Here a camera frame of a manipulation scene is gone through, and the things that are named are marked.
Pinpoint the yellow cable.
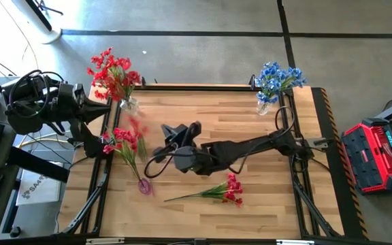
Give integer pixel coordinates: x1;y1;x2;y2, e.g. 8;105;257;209
18;131;69;149

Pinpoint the black table frame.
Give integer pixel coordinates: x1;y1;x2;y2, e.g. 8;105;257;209
59;83;343;239

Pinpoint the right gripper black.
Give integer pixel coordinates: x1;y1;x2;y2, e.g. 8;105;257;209
153;121;217;176

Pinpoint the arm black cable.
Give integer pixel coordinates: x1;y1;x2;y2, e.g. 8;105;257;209
274;105;296;137
8;69;64;118

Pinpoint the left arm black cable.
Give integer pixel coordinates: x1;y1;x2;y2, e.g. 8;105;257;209
8;69;64;118

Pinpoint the silver bracket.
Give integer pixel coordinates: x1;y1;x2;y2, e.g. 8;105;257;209
85;237;125;245
276;239;316;245

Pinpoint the pink glass vase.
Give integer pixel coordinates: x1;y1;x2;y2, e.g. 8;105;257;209
137;177;153;196

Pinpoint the white paper sign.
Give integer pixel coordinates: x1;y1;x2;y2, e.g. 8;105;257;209
15;165;63;207

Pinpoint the small clear glass vase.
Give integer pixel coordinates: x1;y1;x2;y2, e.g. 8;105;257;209
256;99;272;116

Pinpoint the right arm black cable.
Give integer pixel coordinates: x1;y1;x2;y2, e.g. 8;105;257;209
274;105;296;137

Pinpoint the red black tool case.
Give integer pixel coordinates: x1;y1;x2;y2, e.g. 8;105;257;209
340;117;392;195

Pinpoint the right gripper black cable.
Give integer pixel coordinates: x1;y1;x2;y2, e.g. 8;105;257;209
144;149;183;180

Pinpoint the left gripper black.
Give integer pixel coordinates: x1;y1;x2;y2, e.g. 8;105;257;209
56;83;112;125

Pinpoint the large clear glass vase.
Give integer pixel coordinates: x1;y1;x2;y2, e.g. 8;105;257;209
120;96;140;116

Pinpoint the white stand with black panel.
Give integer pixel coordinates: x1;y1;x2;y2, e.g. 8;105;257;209
24;0;63;45

